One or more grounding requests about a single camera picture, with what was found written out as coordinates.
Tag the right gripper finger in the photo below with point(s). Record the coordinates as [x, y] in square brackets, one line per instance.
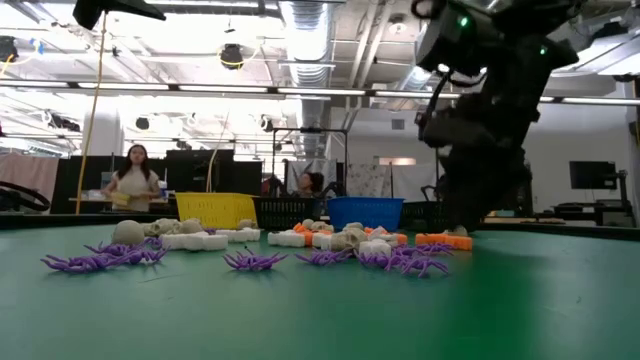
[470, 200]
[514, 192]

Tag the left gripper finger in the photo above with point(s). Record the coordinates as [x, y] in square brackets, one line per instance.
[87, 12]
[130, 7]

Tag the black plastic basket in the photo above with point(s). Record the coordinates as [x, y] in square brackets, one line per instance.
[422, 215]
[285, 212]

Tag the purple toy spider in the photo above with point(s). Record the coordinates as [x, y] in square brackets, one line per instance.
[324, 257]
[152, 243]
[422, 265]
[430, 248]
[127, 255]
[210, 231]
[377, 259]
[82, 262]
[254, 261]

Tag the white skeleton hand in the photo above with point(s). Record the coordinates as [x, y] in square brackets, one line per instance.
[177, 241]
[287, 239]
[375, 247]
[231, 235]
[254, 235]
[382, 234]
[322, 241]
[214, 242]

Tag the blue plastic basket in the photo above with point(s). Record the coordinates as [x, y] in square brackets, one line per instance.
[365, 212]

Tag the yellow plastic basket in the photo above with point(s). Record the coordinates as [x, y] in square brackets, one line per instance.
[215, 210]

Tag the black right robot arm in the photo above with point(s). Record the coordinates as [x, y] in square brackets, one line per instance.
[520, 30]

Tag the black computer monitor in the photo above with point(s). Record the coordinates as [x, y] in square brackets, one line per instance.
[592, 175]

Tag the black desk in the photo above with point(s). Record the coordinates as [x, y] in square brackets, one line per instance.
[595, 207]

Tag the white patterned sheet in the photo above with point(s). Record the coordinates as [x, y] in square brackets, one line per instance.
[367, 180]

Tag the black ceiling-hung device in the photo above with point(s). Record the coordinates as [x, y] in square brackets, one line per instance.
[231, 56]

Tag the white column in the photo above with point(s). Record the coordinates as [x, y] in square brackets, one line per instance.
[102, 135]

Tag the ceiling light strip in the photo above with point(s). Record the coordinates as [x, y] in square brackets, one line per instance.
[225, 89]

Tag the person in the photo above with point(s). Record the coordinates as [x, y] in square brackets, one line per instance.
[134, 185]
[307, 184]

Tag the pink curtain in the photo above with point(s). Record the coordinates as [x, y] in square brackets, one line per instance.
[27, 180]

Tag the wooden work table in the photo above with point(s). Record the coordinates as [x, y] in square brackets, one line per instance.
[90, 200]

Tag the person's yellow basket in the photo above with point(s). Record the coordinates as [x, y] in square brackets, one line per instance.
[121, 198]

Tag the black hoop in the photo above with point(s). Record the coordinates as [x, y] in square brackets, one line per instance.
[25, 192]

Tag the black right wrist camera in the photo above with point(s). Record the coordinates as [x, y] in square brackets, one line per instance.
[450, 132]

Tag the black metal frame stand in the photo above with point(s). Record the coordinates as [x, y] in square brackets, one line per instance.
[310, 130]

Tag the silver ventilation duct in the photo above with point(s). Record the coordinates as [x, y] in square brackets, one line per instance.
[305, 50]

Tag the black partition wall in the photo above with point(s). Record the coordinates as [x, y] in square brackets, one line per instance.
[200, 175]

